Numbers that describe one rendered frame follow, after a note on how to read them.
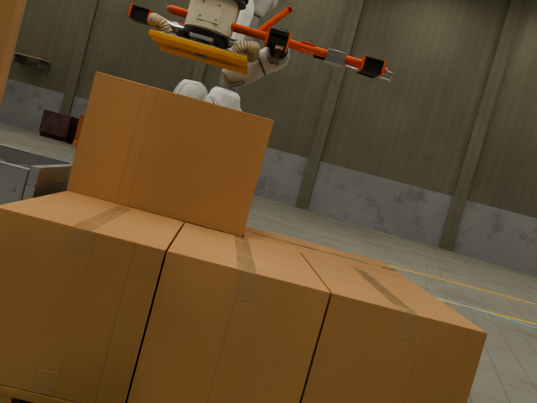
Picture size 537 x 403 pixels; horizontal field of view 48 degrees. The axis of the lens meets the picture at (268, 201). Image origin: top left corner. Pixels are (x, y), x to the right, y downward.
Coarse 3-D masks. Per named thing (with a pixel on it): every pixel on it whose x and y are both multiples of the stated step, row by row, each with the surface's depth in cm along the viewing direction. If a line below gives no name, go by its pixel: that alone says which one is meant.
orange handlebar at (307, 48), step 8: (168, 8) 211; (176, 8) 211; (184, 16) 215; (232, 24) 211; (240, 32) 216; (248, 32) 212; (256, 32) 212; (264, 32) 212; (264, 40) 217; (296, 48) 217; (304, 48) 213; (312, 48) 213; (320, 48) 213; (320, 56) 218; (352, 64) 218; (360, 64) 214; (384, 72) 215
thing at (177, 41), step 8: (152, 32) 200; (160, 32) 200; (184, 32) 204; (160, 40) 205; (168, 40) 200; (176, 40) 200; (184, 40) 200; (192, 40) 202; (184, 48) 207; (192, 48) 203; (200, 48) 200; (208, 48) 200; (216, 48) 201; (224, 48) 205; (216, 56) 206; (224, 56) 201; (232, 56) 201; (240, 56) 201; (240, 64) 209
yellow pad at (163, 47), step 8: (160, 48) 223; (168, 48) 219; (176, 48) 219; (184, 56) 226; (192, 56) 221; (208, 56) 219; (216, 64) 224; (224, 64) 220; (232, 64) 220; (240, 72) 227
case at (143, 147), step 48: (96, 96) 195; (144, 96) 196; (96, 144) 196; (144, 144) 197; (192, 144) 197; (240, 144) 197; (96, 192) 197; (144, 192) 198; (192, 192) 198; (240, 192) 198
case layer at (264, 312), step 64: (64, 192) 190; (0, 256) 136; (64, 256) 137; (128, 256) 138; (192, 256) 140; (256, 256) 166; (320, 256) 206; (0, 320) 137; (64, 320) 138; (128, 320) 139; (192, 320) 140; (256, 320) 141; (320, 320) 142; (384, 320) 143; (448, 320) 148; (0, 384) 138; (64, 384) 139; (128, 384) 140; (192, 384) 141; (256, 384) 142; (320, 384) 144; (384, 384) 145; (448, 384) 146
